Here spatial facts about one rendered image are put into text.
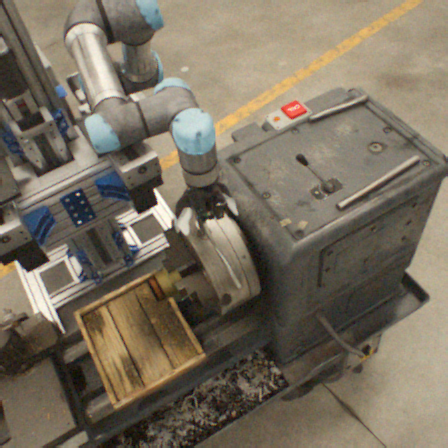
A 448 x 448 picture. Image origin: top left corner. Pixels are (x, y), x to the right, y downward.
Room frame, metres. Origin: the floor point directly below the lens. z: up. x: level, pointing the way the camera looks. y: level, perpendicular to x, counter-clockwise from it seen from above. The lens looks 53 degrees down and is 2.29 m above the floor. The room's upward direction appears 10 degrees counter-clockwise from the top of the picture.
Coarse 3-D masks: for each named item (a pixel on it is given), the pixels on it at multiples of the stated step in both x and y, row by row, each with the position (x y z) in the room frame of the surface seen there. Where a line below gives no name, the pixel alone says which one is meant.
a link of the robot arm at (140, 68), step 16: (96, 0) 1.13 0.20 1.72; (112, 0) 1.13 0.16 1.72; (128, 0) 1.13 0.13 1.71; (144, 0) 1.13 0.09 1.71; (112, 16) 1.10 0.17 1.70; (128, 16) 1.10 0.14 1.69; (144, 16) 1.11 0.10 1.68; (160, 16) 1.12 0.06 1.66; (112, 32) 1.09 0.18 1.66; (128, 32) 1.10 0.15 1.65; (144, 32) 1.12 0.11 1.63; (128, 48) 1.21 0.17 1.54; (144, 48) 1.21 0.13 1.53; (128, 64) 1.29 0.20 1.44; (144, 64) 1.28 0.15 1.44; (160, 64) 1.38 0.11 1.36; (128, 80) 1.34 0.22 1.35; (144, 80) 1.32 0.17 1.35; (160, 80) 1.36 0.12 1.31
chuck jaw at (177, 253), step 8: (168, 232) 0.83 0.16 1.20; (176, 232) 0.83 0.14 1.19; (168, 240) 0.81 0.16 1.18; (176, 240) 0.81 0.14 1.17; (168, 248) 0.80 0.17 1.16; (176, 248) 0.80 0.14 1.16; (184, 248) 0.80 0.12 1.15; (168, 256) 0.78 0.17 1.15; (176, 256) 0.78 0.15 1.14; (184, 256) 0.78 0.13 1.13; (168, 264) 0.76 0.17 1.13; (176, 264) 0.76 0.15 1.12; (168, 272) 0.75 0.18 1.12
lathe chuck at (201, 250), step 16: (192, 224) 0.81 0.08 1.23; (208, 224) 0.80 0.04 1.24; (192, 240) 0.76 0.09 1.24; (208, 240) 0.75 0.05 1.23; (224, 240) 0.75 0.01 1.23; (192, 256) 0.77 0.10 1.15; (208, 256) 0.71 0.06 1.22; (224, 256) 0.71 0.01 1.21; (208, 272) 0.68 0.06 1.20; (224, 272) 0.68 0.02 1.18; (240, 272) 0.68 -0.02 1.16; (224, 288) 0.65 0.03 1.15; (224, 304) 0.63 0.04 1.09
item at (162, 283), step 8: (160, 272) 0.75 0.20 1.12; (176, 272) 0.75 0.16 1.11; (152, 280) 0.73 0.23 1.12; (160, 280) 0.72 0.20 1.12; (168, 280) 0.72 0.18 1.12; (176, 280) 0.73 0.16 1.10; (152, 288) 0.71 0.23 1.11; (160, 288) 0.71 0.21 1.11; (168, 288) 0.70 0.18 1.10; (160, 296) 0.69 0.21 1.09; (168, 296) 0.69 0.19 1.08
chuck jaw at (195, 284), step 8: (200, 272) 0.74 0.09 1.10; (184, 280) 0.72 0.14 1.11; (192, 280) 0.71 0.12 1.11; (200, 280) 0.71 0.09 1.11; (176, 288) 0.71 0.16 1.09; (184, 288) 0.69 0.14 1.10; (192, 288) 0.69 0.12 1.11; (200, 288) 0.68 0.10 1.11; (208, 288) 0.67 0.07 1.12; (184, 296) 0.69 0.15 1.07; (192, 296) 0.67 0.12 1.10; (200, 296) 0.65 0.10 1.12; (208, 296) 0.65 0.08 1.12; (216, 296) 0.65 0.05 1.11; (224, 296) 0.64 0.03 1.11; (208, 304) 0.64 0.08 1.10
